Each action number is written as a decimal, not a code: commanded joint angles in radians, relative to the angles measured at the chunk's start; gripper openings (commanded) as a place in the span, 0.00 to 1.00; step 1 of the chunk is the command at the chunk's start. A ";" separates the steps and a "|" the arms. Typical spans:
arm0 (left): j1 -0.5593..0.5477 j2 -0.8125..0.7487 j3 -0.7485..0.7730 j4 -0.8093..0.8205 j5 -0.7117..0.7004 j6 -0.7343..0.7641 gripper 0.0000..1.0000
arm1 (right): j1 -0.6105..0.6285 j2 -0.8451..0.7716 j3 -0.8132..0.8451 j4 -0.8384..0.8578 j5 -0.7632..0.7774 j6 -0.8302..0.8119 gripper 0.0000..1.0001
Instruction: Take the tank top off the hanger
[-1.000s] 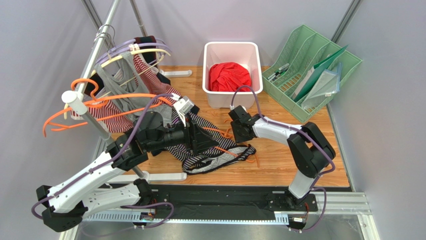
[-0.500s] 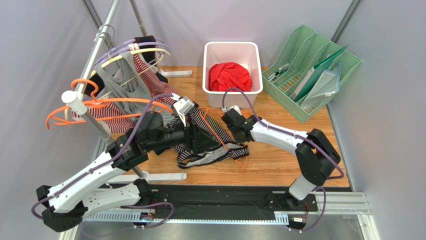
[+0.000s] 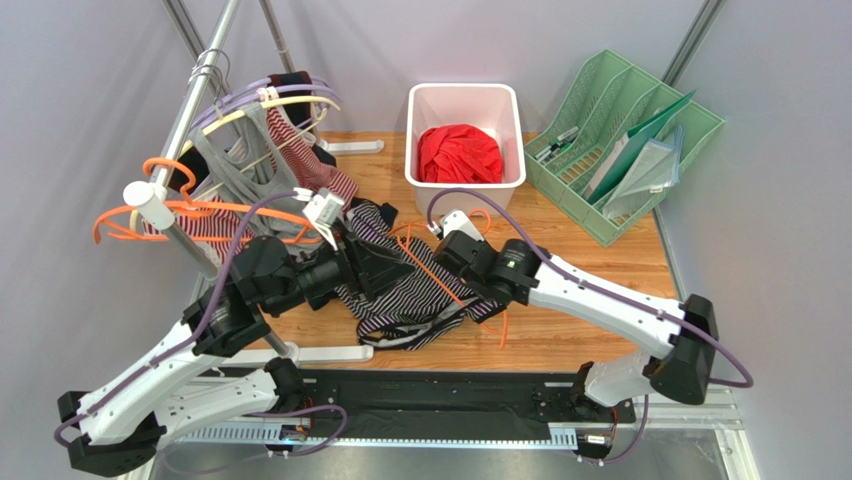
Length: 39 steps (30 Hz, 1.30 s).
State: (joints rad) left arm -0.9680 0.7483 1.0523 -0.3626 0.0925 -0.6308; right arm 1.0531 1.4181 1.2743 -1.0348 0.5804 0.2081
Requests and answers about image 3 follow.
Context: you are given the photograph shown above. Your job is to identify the red tank top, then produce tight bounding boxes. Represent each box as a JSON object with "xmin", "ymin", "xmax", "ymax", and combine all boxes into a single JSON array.
[{"xmin": 416, "ymin": 124, "xmax": 504, "ymax": 184}]

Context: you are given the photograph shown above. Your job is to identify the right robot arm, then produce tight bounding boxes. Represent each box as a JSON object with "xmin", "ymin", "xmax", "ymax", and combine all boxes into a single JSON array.
[{"xmin": 434, "ymin": 231, "xmax": 718, "ymax": 407}]

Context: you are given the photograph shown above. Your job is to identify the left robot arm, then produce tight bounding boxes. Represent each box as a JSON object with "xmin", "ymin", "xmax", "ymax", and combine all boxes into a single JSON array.
[{"xmin": 58, "ymin": 224, "xmax": 413, "ymax": 478}]

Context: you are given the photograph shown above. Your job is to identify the dark navy garment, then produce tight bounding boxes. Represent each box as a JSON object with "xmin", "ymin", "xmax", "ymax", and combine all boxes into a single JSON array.
[{"xmin": 179, "ymin": 71, "xmax": 358, "ymax": 203}]

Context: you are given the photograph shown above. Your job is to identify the metal clothes rack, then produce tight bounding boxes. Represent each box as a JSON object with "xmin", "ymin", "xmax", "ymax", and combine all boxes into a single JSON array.
[{"xmin": 124, "ymin": 1, "xmax": 374, "ymax": 364}]

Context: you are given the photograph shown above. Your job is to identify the green folder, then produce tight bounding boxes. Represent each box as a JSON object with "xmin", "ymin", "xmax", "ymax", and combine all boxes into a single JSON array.
[{"xmin": 582, "ymin": 90, "xmax": 696, "ymax": 204}]

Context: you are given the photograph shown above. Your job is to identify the black white striped top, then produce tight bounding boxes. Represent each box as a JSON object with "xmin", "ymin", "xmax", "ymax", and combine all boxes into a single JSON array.
[{"xmin": 335, "ymin": 198, "xmax": 505, "ymax": 350}]

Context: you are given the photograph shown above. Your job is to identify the red white striped top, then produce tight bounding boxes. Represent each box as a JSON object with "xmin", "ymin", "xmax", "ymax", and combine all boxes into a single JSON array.
[{"xmin": 176, "ymin": 86, "xmax": 358, "ymax": 265}]

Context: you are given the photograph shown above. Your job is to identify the pens in organizer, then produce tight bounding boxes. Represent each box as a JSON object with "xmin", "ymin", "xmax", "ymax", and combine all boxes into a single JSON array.
[{"xmin": 534, "ymin": 126, "xmax": 580, "ymax": 164}]

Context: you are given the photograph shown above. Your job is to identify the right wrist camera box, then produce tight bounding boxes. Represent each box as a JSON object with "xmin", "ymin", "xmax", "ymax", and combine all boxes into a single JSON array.
[{"xmin": 429, "ymin": 209, "xmax": 484, "ymax": 241}]

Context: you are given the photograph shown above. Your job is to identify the orange plastic hanger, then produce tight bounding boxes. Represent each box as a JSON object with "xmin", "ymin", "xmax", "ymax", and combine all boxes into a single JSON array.
[{"xmin": 92, "ymin": 157, "xmax": 322, "ymax": 244}]

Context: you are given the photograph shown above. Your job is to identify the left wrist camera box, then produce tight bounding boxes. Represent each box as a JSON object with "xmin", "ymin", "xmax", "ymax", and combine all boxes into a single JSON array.
[{"xmin": 294, "ymin": 187, "xmax": 344, "ymax": 251}]

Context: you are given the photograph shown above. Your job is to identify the white plastic basket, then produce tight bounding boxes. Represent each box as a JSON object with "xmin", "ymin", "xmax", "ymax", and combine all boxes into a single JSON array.
[{"xmin": 404, "ymin": 83, "xmax": 526, "ymax": 215}]

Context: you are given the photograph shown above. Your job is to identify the grey garment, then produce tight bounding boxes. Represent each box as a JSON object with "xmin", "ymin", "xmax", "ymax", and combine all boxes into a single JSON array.
[{"xmin": 179, "ymin": 102, "xmax": 299, "ymax": 258}]

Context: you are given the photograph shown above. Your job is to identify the green file organizer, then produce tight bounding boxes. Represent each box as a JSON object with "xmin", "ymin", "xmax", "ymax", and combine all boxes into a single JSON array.
[{"xmin": 523, "ymin": 48, "xmax": 727, "ymax": 241}]

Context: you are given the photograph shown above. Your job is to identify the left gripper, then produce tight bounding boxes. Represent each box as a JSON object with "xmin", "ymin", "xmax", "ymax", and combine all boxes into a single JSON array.
[{"xmin": 267, "ymin": 216, "xmax": 418, "ymax": 316}]

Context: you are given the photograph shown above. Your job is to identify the clear document pouch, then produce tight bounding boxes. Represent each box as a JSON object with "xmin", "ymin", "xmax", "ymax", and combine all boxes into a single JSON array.
[{"xmin": 602, "ymin": 124, "xmax": 685, "ymax": 220}]

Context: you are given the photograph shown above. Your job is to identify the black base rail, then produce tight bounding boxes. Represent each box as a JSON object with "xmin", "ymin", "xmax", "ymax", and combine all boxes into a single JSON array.
[{"xmin": 299, "ymin": 369, "xmax": 637, "ymax": 442}]

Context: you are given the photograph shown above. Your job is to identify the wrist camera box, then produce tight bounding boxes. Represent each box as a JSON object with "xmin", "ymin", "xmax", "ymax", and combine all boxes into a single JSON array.
[
  {"xmin": 429, "ymin": 209, "xmax": 484, "ymax": 241},
  {"xmin": 294, "ymin": 187, "xmax": 344, "ymax": 251}
]

